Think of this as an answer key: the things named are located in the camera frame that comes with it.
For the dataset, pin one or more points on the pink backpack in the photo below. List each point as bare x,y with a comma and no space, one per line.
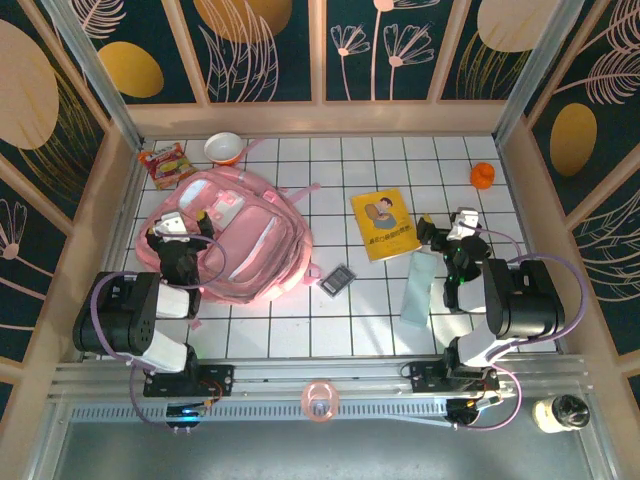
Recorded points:
260,235

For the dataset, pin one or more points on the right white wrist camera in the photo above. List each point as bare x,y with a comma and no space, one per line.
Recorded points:
464,222

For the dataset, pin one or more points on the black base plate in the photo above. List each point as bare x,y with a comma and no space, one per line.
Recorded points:
220,377
425,377

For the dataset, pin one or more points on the orange toy fruit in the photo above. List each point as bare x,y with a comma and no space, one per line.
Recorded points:
483,176

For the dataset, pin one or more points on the yellow picture book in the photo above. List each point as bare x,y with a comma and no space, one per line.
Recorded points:
385,225

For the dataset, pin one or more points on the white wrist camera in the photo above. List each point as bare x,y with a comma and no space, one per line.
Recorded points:
171,225
464,222

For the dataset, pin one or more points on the light blue pencil case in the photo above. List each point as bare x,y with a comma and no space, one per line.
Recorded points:
419,290

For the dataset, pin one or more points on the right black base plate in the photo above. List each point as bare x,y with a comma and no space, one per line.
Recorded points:
425,377

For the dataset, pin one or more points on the right black controller board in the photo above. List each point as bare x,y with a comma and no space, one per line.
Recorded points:
462,411

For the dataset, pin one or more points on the pink tape roll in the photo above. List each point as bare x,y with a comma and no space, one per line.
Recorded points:
306,402

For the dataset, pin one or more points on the red yellow snack packet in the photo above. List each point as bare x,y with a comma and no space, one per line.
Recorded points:
167,166

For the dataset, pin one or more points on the white orange bowl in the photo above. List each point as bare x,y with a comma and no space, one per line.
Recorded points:
223,146

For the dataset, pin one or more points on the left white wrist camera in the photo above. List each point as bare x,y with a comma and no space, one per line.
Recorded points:
171,225

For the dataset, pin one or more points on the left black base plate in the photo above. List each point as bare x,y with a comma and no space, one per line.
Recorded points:
220,377

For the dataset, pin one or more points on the aluminium frame post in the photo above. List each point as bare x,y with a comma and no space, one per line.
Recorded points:
549,65
88,65

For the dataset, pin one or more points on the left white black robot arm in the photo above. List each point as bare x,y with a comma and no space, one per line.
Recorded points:
135,310

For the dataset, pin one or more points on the black controller board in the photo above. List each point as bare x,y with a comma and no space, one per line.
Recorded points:
462,411
182,414

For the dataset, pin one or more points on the left black controller board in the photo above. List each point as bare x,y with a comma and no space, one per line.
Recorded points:
182,414

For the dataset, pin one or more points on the aluminium mounting rail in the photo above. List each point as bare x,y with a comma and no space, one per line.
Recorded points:
325,372

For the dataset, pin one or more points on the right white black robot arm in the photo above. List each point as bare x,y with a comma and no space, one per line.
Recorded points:
525,300

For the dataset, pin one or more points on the white bottle black cap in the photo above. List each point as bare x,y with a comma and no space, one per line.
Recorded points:
550,415

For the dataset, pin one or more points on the black calculator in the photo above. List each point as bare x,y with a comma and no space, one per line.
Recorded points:
337,281

